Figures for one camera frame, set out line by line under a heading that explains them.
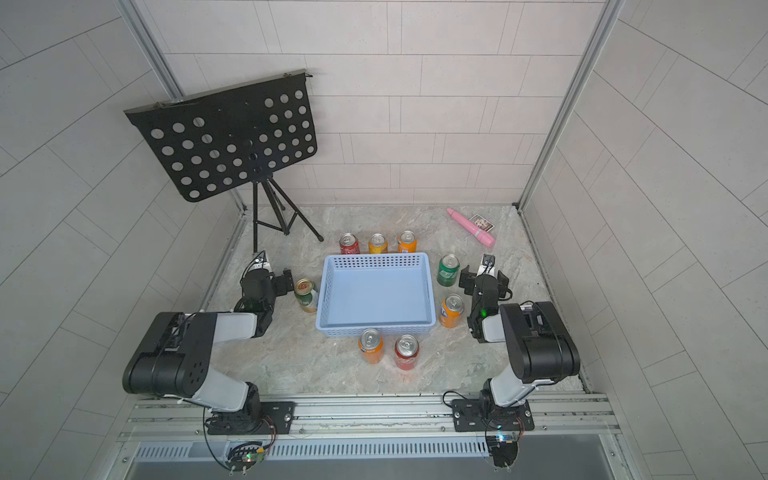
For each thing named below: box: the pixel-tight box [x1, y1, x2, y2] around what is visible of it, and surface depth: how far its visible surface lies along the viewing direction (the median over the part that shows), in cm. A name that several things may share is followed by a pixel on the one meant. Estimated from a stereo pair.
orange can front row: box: [358, 328, 385, 365], surface depth 75 cm
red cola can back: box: [339, 232, 360, 255], surface depth 96 cm
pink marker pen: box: [446, 208, 495, 248], surface depth 110 cm
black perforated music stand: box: [124, 69, 324, 254], surface depth 77 cm
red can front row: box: [395, 334, 420, 371], surface depth 74 cm
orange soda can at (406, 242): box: [397, 230, 418, 253], surface depth 97 cm
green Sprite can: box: [437, 253, 460, 287], surface depth 91 cm
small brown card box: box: [469, 213, 495, 233], surface depth 114 cm
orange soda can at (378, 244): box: [368, 233, 389, 254], surface depth 96 cm
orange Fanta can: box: [439, 294, 465, 329], surface depth 82 cm
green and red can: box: [294, 278, 318, 313], surface depth 84 cm
